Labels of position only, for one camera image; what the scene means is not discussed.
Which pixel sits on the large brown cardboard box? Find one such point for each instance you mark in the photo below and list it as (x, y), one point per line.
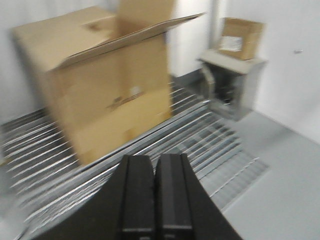
(103, 75)

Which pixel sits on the small metal frame stand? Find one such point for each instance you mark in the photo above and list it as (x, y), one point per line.
(230, 85)

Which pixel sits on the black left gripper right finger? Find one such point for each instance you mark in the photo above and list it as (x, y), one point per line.
(184, 210)

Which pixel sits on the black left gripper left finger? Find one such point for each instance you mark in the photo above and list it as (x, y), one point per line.
(123, 209)

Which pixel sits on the small cardboard box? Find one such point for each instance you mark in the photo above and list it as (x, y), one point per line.
(240, 38)

